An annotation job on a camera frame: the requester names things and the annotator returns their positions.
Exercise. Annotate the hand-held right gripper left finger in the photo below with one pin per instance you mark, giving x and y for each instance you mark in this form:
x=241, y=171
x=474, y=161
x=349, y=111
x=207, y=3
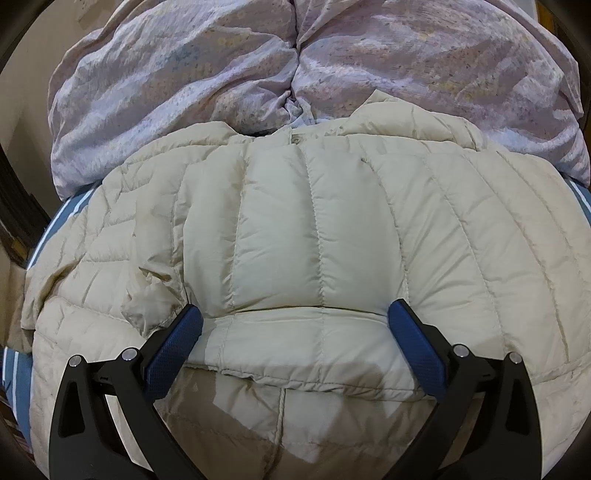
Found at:
x=178, y=350

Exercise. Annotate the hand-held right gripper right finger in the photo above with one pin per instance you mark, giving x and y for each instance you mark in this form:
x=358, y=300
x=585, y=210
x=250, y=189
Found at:
x=418, y=350

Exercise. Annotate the dark wooden furniture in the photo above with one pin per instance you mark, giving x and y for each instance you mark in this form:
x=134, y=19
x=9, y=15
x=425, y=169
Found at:
x=18, y=203

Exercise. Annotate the blue striped bed sheet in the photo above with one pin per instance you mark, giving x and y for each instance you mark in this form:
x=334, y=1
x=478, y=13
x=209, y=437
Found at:
x=55, y=226

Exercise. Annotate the left lilac pillow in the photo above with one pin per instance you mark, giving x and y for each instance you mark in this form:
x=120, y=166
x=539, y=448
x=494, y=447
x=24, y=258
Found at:
x=161, y=69

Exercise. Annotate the cream duvet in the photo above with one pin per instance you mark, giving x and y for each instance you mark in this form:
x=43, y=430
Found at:
x=300, y=230

